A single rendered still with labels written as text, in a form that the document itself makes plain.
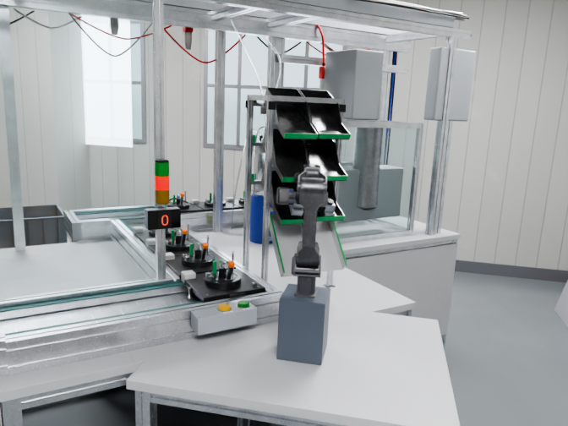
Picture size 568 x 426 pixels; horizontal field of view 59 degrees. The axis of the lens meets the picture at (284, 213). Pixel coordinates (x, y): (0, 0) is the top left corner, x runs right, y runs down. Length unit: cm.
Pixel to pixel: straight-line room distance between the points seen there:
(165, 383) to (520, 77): 458
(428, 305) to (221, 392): 216
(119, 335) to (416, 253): 201
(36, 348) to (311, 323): 79
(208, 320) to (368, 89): 177
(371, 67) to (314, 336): 181
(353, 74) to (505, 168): 284
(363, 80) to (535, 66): 278
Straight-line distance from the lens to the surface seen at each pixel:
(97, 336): 165
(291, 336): 158
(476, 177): 540
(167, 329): 170
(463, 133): 534
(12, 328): 181
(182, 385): 150
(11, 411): 164
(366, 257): 292
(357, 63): 291
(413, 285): 325
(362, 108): 294
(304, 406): 142
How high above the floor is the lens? 163
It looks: 12 degrees down
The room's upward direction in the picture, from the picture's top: 3 degrees clockwise
